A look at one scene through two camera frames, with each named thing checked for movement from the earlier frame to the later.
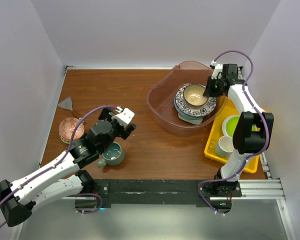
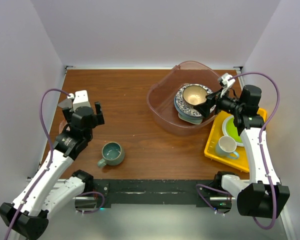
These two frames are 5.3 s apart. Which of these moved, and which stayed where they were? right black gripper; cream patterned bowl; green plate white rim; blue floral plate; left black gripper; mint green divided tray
Moved: right black gripper; left black gripper
Stayed: green plate white rim; mint green divided tray; blue floral plate; cream patterned bowl
